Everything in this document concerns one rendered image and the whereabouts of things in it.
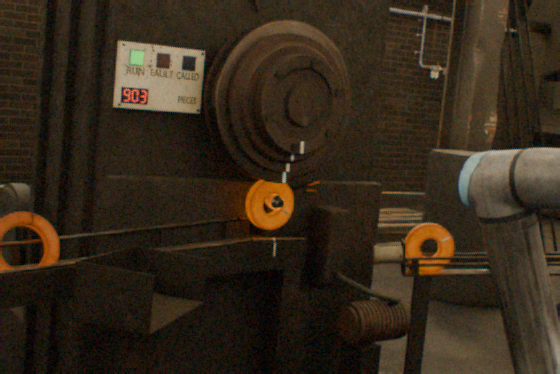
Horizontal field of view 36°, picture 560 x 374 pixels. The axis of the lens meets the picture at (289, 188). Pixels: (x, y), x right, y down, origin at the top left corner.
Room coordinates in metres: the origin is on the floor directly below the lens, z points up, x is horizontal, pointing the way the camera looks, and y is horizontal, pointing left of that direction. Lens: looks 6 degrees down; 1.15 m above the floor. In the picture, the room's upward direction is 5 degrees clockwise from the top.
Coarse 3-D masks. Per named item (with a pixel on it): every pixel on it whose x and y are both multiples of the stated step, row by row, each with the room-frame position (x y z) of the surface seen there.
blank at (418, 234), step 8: (424, 224) 2.65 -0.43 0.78; (432, 224) 2.64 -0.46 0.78; (416, 232) 2.64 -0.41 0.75; (424, 232) 2.64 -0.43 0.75; (432, 232) 2.64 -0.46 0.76; (440, 232) 2.64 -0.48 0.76; (448, 232) 2.64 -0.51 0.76; (408, 240) 2.64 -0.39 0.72; (416, 240) 2.64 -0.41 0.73; (440, 240) 2.64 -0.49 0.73; (448, 240) 2.64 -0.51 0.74; (408, 248) 2.64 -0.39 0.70; (416, 248) 2.64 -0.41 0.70; (440, 248) 2.64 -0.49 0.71; (448, 248) 2.64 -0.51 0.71; (432, 272) 2.64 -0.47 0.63
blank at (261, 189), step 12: (264, 180) 2.50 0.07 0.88; (252, 192) 2.48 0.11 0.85; (264, 192) 2.50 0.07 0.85; (276, 192) 2.52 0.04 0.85; (288, 192) 2.55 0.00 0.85; (252, 204) 2.48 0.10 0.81; (288, 204) 2.55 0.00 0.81; (252, 216) 2.48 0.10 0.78; (264, 216) 2.50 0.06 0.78; (276, 216) 2.53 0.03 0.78; (288, 216) 2.55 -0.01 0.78; (264, 228) 2.51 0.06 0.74
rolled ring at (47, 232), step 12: (12, 216) 2.13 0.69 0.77; (24, 216) 2.15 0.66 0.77; (36, 216) 2.16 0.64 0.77; (0, 228) 2.11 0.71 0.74; (36, 228) 2.16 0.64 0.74; (48, 228) 2.17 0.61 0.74; (0, 240) 2.10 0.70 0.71; (48, 240) 2.16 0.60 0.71; (0, 252) 2.09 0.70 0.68; (48, 252) 2.15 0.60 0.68; (0, 264) 2.08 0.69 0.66; (48, 264) 2.14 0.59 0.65
